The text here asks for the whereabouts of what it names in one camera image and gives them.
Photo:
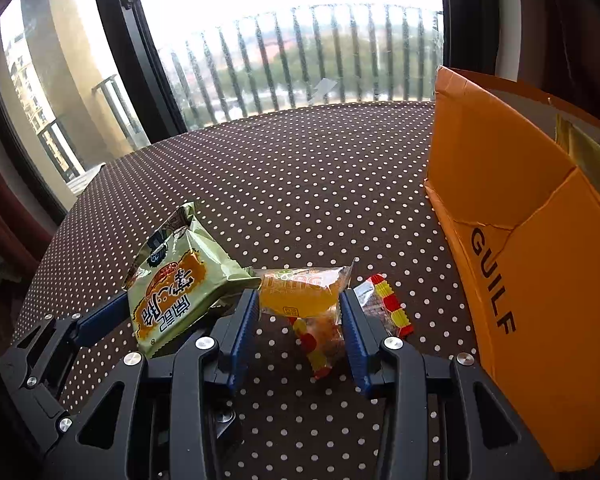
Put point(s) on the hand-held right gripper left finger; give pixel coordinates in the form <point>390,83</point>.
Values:
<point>242,340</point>

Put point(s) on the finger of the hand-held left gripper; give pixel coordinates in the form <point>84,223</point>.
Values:
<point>102,317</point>
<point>225,422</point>

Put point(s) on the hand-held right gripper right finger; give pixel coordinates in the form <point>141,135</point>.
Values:
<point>356,345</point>

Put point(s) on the orange jelly packet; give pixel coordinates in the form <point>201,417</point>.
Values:
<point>300,297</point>

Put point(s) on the green snack packet orange print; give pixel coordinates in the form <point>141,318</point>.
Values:
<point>180,285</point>

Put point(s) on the orange cardboard box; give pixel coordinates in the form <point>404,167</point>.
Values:
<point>530,285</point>

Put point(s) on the red yellow striped candy packet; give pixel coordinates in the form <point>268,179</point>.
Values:
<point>315,347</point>
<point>385,305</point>

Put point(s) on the dark red curtain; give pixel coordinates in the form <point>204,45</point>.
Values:
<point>0,220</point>
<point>570,35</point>

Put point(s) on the brown polka dot tablecloth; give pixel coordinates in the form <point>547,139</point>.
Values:
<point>305,185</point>

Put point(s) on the balcony railing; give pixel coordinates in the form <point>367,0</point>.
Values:
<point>380,6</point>

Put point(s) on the black window frame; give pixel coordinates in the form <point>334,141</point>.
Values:
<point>125,35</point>

